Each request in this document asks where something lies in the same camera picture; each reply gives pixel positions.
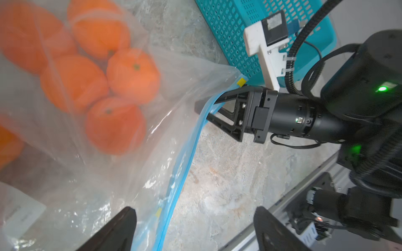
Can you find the aluminium mounting rail frame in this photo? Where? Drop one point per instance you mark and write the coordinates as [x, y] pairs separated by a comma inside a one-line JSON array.
[[247, 241]]

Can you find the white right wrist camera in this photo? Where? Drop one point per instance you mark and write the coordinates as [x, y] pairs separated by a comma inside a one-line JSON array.
[[265, 39]]

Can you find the teal plastic perforated basket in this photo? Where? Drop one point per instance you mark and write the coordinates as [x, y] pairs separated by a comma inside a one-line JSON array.
[[228, 20]]

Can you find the clear zip-top bag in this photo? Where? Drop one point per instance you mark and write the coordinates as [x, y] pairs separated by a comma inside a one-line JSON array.
[[84, 188], [21, 208]]

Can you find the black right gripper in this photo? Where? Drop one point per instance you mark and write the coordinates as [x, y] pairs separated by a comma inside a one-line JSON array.
[[287, 115]]

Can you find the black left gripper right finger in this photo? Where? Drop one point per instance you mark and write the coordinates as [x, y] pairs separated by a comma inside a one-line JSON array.
[[272, 235]]

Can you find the orange fruit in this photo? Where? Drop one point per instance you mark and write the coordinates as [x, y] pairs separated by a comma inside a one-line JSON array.
[[133, 74], [73, 82], [30, 35], [115, 126], [98, 27], [11, 147]]

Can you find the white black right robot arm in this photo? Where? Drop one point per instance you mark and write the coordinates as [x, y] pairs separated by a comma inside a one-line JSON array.
[[351, 96]]

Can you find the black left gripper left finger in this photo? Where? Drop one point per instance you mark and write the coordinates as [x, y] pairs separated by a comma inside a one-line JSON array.
[[116, 235]]

